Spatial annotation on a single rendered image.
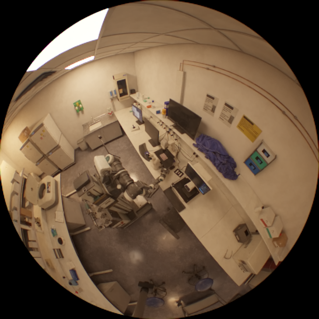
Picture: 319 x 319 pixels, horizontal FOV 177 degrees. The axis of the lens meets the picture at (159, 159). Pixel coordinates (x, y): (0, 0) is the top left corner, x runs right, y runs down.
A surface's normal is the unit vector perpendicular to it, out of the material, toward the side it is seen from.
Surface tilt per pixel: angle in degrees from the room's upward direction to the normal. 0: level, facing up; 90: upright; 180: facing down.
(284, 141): 90
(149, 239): 0
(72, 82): 90
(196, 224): 0
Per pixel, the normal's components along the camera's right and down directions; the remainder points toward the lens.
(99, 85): 0.54, 0.70
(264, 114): -0.84, 0.44
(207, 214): 0.00, -0.56
